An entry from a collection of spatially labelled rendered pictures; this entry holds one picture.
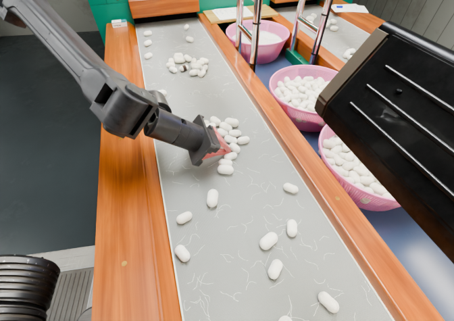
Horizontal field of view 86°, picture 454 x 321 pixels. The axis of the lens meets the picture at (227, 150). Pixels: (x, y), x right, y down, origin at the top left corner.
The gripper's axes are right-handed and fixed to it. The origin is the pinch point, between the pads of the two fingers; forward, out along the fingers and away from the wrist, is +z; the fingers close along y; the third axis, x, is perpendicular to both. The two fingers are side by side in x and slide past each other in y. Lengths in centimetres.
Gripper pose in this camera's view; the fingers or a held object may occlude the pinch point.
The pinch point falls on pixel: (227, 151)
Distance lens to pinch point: 57.1
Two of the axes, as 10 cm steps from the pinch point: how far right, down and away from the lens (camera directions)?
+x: -6.3, 6.6, 4.1
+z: 7.1, 2.8, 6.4
